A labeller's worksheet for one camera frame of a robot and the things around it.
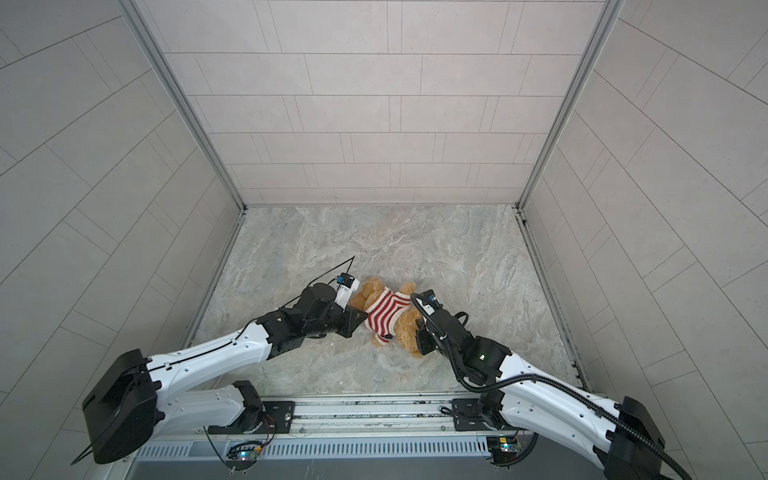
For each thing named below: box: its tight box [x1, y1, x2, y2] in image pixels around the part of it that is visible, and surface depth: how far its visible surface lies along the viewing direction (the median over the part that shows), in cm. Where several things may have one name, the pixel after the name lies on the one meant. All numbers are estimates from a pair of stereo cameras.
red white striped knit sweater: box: [364, 287, 411, 345], surface depth 79 cm
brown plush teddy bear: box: [349, 278, 424, 359], surface depth 79 cm
